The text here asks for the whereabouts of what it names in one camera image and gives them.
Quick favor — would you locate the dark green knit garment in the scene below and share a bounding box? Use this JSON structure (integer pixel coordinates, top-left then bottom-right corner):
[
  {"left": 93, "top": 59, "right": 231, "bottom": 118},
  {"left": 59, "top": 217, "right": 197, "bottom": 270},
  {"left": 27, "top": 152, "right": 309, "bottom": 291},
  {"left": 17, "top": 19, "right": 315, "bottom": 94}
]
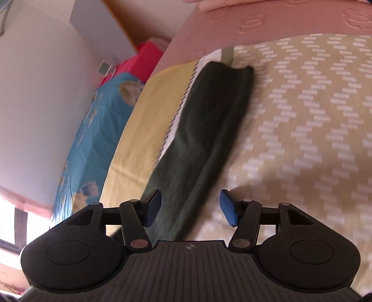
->
[{"left": 143, "top": 62, "right": 255, "bottom": 244}]

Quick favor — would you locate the blue floral blanket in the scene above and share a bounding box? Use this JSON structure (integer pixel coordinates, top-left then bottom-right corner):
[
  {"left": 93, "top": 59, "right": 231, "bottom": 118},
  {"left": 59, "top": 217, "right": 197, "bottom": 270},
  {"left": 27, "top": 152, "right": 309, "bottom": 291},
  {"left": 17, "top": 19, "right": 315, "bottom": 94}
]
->
[{"left": 52, "top": 72, "right": 144, "bottom": 225}]

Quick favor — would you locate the beige yellow patterned quilt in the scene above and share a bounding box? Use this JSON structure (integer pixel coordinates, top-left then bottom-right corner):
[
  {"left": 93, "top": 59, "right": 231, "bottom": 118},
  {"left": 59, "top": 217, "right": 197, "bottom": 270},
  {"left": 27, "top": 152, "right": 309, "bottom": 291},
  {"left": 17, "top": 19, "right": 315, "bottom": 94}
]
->
[{"left": 100, "top": 33, "right": 371, "bottom": 294}]

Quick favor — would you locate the red blanket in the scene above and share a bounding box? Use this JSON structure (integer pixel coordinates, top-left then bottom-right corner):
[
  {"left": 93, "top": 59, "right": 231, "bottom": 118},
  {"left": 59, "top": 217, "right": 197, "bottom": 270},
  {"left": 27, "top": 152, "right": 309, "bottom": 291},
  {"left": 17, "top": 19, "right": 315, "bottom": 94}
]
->
[{"left": 100, "top": 40, "right": 168, "bottom": 85}]

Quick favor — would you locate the pink embossed bedsheet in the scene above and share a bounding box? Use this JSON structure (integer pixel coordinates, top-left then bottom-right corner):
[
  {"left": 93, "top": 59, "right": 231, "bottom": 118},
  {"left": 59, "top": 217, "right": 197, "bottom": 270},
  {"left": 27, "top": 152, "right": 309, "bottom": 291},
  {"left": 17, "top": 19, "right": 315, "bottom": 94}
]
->
[{"left": 154, "top": 1, "right": 371, "bottom": 72}]

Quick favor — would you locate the small white wall device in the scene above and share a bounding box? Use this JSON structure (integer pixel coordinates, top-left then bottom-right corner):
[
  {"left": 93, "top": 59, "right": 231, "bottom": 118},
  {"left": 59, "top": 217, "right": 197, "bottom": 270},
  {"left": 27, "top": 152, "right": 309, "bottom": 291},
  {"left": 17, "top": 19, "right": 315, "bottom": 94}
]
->
[{"left": 97, "top": 61, "right": 112, "bottom": 76}]

